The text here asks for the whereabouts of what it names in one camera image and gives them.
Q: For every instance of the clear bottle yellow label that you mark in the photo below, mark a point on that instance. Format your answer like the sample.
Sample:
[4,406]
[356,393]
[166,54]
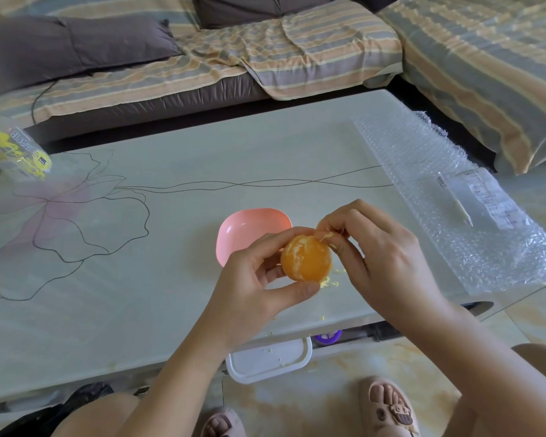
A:
[16,152]

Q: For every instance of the person's leg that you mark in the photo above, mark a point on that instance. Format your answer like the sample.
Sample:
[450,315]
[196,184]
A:
[537,364]
[95,416]

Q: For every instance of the person's right leg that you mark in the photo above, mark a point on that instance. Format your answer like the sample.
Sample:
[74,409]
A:
[537,364]

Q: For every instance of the person's left hand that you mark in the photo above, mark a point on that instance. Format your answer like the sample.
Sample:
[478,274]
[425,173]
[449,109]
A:
[245,300]

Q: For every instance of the grey upright cushion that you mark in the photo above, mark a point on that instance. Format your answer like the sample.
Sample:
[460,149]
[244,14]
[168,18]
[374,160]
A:
[259,9]

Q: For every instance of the person's right forearm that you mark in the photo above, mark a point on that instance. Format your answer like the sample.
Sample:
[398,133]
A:
[496,373]

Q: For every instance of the dark purple cushion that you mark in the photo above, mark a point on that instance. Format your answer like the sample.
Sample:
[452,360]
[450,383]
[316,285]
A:
[377,2]

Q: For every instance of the person's right hand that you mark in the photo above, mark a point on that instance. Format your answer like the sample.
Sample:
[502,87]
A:
[391,268]

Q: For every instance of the person's foot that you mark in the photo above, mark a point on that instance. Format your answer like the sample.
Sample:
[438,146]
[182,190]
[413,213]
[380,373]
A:
[389,405]
[223,425]

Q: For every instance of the thin white stick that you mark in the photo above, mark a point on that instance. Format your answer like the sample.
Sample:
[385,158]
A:
[456,202]

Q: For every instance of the person's left leg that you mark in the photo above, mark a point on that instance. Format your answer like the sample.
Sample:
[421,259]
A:
[95,416]

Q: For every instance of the black box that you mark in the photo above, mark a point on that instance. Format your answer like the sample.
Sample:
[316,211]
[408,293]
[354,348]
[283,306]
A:
[384,331]

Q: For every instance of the clear bubble wrap sheet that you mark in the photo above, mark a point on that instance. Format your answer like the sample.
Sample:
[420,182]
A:
[405,152]

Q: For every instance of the person's right foot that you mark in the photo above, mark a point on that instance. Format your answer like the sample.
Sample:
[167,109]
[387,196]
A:
[389,405]

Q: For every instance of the striped sofa sheet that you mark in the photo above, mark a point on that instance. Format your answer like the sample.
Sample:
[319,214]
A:
[323,50]
[477,59]

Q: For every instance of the white plastic container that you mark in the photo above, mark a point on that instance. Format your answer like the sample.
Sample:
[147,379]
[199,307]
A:
[268,360]

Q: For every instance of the black plastic bag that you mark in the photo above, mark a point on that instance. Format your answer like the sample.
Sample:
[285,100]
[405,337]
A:
[50,411]

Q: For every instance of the clear plastic bag paper label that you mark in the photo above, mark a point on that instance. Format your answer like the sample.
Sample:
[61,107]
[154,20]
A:
[491,197]

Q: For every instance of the person's left forearm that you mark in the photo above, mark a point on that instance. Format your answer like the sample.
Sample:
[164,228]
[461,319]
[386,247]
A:
[173,391]

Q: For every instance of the grey flat pillow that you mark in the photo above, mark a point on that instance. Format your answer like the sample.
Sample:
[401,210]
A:
[73,47]

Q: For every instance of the orange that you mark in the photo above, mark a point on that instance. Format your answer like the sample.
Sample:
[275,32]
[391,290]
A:
[306,261]

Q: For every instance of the dark brown sofa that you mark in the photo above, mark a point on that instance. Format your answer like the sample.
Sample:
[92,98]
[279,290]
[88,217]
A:
[154,105]

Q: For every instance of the pink plastic dish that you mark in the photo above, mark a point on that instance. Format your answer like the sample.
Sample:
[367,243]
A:
[245,229]

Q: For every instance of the person's left foot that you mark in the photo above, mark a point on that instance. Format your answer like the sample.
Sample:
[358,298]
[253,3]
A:
[223,425]

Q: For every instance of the small white pith clump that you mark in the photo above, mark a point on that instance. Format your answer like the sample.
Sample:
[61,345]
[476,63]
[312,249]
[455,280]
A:
[330,279]

